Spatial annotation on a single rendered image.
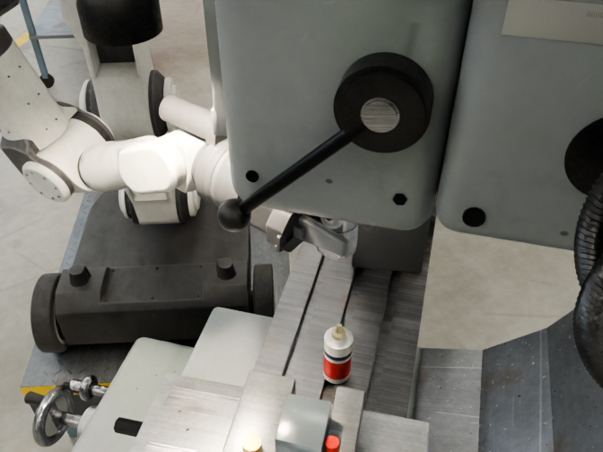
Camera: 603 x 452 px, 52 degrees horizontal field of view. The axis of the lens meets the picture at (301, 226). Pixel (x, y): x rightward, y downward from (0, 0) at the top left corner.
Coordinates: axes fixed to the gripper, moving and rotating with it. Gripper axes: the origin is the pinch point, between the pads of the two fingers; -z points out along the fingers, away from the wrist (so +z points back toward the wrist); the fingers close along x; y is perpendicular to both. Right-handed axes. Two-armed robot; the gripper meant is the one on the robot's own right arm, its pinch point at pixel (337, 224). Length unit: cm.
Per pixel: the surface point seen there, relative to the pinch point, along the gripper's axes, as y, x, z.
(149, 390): 51, -9, 32
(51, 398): 56, -19, 48
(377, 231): 21.7, 23.7, 6.7
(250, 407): 19.5, -14.7, 1.4
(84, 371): 84, -2, 70
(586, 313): -20.9, -18.6, -26.6
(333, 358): 24.4, 0.2, -0.6
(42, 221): 125, 50, 175
